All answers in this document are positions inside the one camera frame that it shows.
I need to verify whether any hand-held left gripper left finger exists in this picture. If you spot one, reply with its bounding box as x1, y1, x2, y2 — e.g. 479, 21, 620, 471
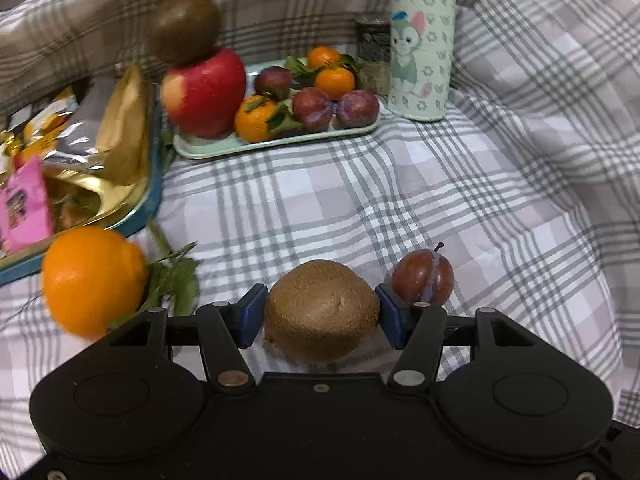
107, 283, 267, 394

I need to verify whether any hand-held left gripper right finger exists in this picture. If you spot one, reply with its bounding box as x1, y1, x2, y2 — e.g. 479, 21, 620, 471
374, 283, 536, 392

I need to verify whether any brown kiwi fruit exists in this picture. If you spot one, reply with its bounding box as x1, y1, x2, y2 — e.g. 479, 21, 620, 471
263, 259, 381, 363
145, 0, 222, 67

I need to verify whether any light green fruit tray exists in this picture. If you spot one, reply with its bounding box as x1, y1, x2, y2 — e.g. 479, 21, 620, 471
172, 57, 382, 161

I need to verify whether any dark red plum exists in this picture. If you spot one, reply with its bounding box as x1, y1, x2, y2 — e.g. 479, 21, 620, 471
292, 87, 334, 131
334, 89, 380, 130
390, 242, 455, 307
254, 66, 294, 101

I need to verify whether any grey plaid blanket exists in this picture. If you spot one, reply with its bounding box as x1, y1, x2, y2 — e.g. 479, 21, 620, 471
0, 0, 640, 480

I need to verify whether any gold and blue snack tin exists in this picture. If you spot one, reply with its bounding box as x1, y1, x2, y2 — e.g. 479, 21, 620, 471
0, 110, 164, 287

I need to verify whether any large orange with leaves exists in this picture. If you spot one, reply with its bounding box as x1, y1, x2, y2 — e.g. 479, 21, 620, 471
41, 220, 201, 339

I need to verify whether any small mandarin orange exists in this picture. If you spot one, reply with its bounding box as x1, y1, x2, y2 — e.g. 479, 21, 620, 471
307, 46, 342, 70
314, 67, 356, 101
234, 94, 282, 144

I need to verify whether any brown paper snack packet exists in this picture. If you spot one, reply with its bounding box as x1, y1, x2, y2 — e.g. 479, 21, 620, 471
96, 62, 157, 187

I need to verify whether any red apple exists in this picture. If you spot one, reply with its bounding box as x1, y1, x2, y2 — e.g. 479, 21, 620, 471
160, 47, 247, 139

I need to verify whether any pink snack packet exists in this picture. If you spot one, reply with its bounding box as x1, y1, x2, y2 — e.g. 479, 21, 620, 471
0, 155, 54, 254

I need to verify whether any silver foil snack packet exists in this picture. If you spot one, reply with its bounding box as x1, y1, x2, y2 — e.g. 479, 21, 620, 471
39, 79, 110, 173

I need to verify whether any white cartoon print bottle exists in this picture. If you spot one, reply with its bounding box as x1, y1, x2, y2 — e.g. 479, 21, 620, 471
387, 0, 457, 122

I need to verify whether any dark glass jar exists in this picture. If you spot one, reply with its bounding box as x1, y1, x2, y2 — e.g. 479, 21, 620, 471
355, 13, 392, 97

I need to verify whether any yellow snack packet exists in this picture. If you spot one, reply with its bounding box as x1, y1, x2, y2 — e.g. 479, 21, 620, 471
17, 87, 82, 153

